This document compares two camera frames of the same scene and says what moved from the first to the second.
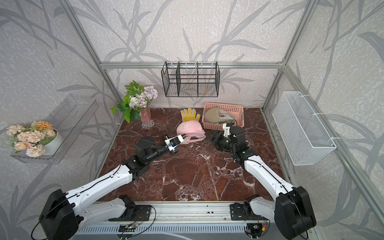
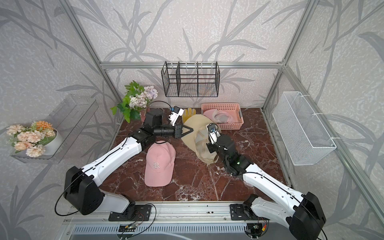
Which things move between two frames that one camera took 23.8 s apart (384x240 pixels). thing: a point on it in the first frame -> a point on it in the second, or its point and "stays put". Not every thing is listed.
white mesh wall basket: (305, 139) stays put
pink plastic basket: (216, 115) stays put
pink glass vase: (145, 115) stays put
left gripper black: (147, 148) -> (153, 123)
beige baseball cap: (216, 114) -> (196, 140)
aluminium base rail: (180, 213) stays put
